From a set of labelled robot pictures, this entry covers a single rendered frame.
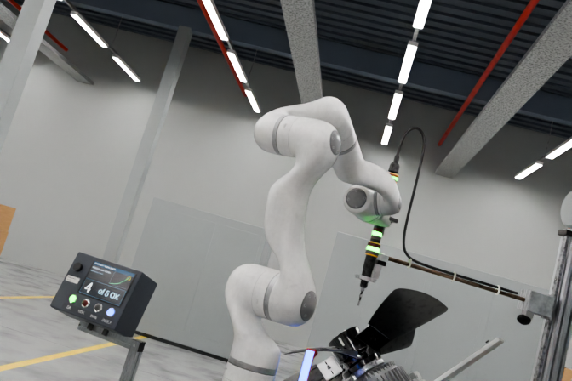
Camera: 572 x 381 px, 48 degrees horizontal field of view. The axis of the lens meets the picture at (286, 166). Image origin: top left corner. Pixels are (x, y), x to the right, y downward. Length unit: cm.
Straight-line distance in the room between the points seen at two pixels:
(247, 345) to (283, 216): 31
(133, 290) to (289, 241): 66
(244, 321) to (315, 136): 48
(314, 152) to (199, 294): 807
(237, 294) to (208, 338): 789
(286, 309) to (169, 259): 811
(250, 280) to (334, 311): 616
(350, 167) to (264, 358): 56
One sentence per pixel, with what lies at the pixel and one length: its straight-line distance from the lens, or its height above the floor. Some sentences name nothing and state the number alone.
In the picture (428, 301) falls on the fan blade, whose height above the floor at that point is 141.
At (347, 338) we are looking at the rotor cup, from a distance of 220.
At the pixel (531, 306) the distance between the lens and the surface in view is 239.
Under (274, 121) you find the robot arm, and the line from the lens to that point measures 156.
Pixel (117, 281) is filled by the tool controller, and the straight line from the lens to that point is 207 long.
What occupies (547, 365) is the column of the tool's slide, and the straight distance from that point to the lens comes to 245.
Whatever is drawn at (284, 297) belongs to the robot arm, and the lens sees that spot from 152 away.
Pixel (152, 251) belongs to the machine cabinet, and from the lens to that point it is 968.
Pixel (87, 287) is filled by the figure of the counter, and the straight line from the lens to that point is 212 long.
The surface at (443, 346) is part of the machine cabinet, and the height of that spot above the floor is 111.
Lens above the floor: 136
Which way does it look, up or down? 9 degrees up
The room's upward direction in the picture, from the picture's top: 16 degrees clockwise
